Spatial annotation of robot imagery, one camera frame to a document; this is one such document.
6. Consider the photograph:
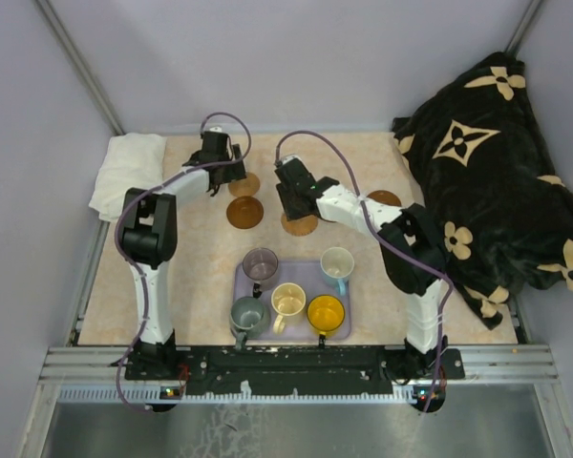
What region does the woven rattan coaster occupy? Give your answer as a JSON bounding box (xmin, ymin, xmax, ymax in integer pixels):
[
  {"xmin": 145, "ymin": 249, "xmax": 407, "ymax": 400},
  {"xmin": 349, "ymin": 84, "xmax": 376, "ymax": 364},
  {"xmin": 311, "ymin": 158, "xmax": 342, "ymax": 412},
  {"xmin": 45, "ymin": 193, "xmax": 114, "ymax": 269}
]
[
  {"xmin": 281, "ymin": 213, "xmax": 318, "ymax": 237},
  {"xmin": 228, "ymin": 172, "xmax": 261, "ymax": 198}
]

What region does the white mug blue handle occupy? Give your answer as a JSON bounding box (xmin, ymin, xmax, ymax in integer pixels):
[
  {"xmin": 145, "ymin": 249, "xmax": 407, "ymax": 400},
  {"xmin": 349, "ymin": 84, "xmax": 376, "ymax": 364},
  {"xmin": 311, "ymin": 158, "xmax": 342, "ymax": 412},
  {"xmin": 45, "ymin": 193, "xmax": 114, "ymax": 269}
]
[{"xmin": 320, "ymin": 247, "xmax": 355, "ymax": 296}]

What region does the dark wooden coaster back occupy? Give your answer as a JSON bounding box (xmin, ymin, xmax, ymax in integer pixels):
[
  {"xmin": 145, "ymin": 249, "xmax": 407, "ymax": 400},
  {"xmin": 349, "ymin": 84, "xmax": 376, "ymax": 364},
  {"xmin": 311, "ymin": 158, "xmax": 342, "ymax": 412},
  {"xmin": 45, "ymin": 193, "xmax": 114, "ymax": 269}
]
[{"xmin": 367, "ymin": 190, "xmax": 402, "ymax": 207}]

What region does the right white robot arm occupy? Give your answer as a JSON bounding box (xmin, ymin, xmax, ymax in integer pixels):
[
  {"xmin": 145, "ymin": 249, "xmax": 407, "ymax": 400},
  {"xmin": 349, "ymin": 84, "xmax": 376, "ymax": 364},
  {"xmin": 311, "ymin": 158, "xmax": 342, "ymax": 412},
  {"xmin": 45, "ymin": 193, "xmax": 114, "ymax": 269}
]
[{"xmin": 275, "ymin": 155, "xmax": 454, "ymax": 379}]

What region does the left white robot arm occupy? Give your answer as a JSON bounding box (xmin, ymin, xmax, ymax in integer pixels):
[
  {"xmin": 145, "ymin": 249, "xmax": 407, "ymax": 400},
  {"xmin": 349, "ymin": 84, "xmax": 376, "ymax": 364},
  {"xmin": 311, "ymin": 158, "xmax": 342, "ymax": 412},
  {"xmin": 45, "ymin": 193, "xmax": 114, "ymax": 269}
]
[{"xmin": 115, "ymin": 128, "xmax": 245, "ymax": 380}]

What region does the smoky purple glass mug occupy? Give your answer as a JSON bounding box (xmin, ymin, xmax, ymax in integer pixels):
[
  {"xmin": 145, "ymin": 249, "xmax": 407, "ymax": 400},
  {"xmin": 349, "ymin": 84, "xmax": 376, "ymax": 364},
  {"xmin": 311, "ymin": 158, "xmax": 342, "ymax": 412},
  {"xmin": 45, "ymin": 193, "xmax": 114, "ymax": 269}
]
[{"xmin": 243, "ymin": 247, "xmax": 280, "ymax": 299}]

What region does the white folded cloth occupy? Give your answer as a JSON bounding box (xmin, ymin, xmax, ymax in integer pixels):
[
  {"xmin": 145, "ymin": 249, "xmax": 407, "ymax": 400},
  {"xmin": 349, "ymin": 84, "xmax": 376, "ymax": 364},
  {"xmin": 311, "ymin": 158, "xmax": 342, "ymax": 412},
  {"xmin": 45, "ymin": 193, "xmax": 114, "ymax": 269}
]
[{"xmin": 89, "ymin": 133, "xmax": 167, "ymax": 222}]

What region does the lavender plastic tray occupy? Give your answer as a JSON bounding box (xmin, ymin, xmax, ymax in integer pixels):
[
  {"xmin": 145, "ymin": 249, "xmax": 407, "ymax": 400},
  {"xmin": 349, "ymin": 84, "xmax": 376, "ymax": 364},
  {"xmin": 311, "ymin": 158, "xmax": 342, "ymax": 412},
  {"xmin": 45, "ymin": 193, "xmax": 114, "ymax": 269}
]
[{"xmin": 256, "ymin": 260, "xmax": 351, "ymax": 344}]

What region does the cream yellow mug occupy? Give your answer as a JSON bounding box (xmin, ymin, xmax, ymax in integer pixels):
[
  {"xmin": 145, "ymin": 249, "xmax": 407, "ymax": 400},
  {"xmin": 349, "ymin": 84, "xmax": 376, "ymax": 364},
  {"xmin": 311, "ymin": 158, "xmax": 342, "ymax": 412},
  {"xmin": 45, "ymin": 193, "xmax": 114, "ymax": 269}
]
[{"xmin": 270, "ymin": 282, "xmax": 307, "ymax": 335}]

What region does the amber yellow glass mug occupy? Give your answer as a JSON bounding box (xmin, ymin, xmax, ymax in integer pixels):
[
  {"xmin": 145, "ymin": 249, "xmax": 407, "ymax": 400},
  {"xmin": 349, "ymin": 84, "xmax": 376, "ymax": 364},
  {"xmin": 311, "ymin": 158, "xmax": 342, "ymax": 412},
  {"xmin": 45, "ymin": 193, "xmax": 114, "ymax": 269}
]
[{"xmin": 307, "ymin": 295, "xmax": 346, "ymax": 348}]

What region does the grey green mug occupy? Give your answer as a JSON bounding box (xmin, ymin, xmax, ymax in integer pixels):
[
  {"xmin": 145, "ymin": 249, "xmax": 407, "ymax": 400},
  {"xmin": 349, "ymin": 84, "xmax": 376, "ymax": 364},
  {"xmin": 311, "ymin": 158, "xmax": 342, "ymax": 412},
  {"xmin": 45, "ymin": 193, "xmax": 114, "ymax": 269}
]
[{"xmin": 229, "ymin": 296, "xmax": 270, "ymax": 351}]

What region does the black floral blanket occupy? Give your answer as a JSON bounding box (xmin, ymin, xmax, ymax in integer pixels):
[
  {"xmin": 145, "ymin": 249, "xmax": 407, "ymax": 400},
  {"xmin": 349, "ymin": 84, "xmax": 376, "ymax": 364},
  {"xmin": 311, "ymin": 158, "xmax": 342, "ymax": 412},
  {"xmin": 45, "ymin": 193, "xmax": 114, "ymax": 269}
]
[{"xmin": 391, "ymin": 52, "xmax": 573, "ymax": 329}]

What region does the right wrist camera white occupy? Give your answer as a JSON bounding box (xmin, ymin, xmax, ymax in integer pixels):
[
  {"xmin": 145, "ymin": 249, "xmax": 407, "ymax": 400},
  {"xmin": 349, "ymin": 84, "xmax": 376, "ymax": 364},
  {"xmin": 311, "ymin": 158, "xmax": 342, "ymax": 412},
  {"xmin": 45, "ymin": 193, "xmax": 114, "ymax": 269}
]
[{"xmin": 274, "ymin": 155, "xmax": 301, "ymax": 169}]

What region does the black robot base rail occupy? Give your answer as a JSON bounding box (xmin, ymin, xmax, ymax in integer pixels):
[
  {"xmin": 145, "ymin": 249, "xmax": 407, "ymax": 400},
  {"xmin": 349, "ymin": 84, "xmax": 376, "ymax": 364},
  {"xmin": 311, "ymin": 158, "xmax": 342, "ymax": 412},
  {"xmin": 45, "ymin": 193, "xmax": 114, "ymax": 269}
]
[{"xmin": 125, "ymin": 343, "xmax": 465, "ymax": 411}]

